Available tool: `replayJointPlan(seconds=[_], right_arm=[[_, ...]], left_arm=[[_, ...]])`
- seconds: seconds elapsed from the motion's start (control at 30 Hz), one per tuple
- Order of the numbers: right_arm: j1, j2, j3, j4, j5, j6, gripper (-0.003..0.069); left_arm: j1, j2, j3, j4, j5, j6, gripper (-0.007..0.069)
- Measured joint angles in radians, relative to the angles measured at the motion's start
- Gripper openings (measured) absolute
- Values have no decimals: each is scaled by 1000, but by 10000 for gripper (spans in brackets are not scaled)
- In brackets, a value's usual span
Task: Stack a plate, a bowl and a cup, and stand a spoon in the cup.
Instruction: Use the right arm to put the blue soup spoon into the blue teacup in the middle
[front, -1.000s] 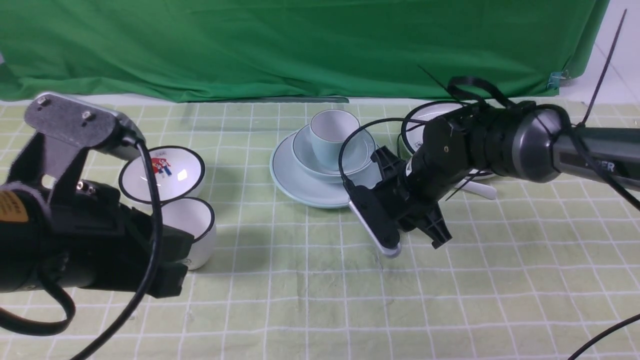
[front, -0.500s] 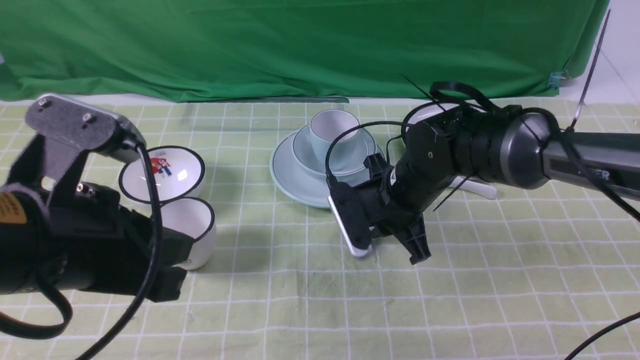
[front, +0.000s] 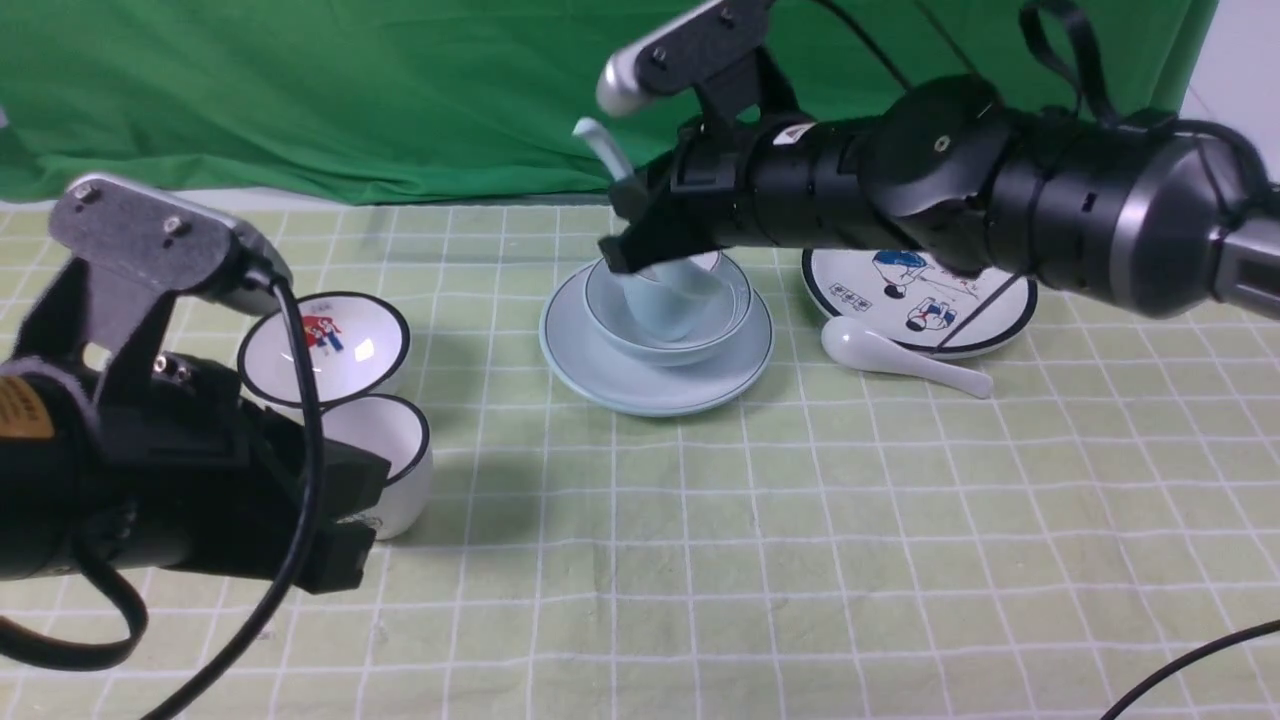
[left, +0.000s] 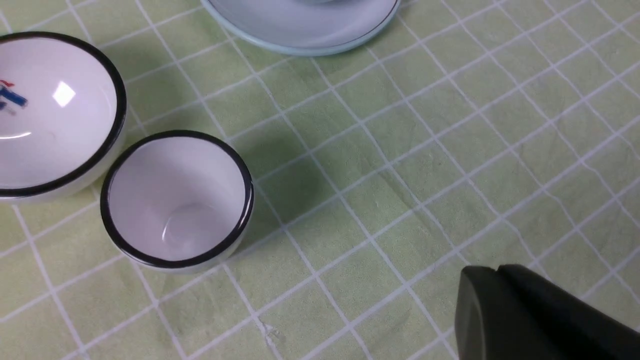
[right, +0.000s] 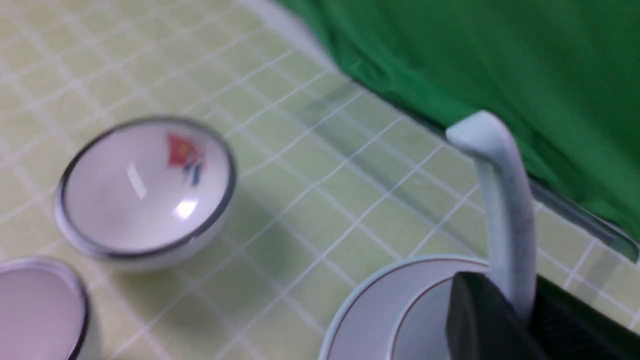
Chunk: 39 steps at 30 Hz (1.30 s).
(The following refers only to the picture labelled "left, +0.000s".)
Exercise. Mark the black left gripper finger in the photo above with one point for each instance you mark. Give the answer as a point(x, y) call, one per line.
point(513, 313)

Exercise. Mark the pale blue plate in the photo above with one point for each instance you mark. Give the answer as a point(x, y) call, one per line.
point(304, 28)

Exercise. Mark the white cup black rim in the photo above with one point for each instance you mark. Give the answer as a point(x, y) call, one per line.
point(178, 201)

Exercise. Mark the white bowl black rim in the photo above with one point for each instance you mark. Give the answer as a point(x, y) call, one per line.
point(63, 115)

